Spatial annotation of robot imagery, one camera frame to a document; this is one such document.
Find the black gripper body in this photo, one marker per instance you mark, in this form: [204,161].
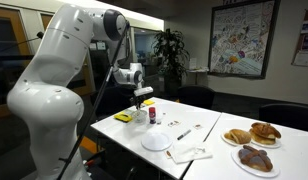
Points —
[140,99]

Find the clear crystal glass bowl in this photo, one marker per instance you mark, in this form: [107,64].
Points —
[140,112]

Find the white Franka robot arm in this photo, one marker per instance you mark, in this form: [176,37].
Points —
[50,106]

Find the cut glass bowl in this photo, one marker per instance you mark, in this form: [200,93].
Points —
[140,119]

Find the yellow coloured pencil box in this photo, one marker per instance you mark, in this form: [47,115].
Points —
[149,102]

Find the red capped spice bottle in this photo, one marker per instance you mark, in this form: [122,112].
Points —
[152,115]

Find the black office chair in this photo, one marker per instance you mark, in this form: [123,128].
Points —
[196,96]
[114,98]
[287,116]

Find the large white round plate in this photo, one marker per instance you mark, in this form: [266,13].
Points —
[156,141]

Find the black white marker pen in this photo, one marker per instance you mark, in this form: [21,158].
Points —
[184,134]

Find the small brown candy wrapper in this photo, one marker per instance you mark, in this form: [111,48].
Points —
[168,154]

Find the green potted plant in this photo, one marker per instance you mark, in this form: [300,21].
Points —
[170,53]

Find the small white side table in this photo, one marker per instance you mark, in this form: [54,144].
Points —
[197,71]

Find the white paper napkin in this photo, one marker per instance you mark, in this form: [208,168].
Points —
[190,152]

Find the small white plate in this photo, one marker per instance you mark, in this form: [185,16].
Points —
[273,146]
[260,174]
[228,141]

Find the striped yellow bread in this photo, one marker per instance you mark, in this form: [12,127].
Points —
[239,136]

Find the wooden framed glass door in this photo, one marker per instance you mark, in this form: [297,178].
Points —
[19,20]
[45,20]

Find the large brown bread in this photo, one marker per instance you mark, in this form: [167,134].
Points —
[264,130]

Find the dark cross topped bread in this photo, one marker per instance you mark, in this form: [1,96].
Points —
[255,158]

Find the brown bulletin board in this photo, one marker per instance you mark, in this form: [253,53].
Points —
[305,36]

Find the large framed wall poster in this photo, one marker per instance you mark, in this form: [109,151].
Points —
[242,38]

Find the black camera on stand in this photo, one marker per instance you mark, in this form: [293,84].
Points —
[40,34]

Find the black camera stand boom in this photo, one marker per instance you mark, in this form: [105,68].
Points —
[10,57]

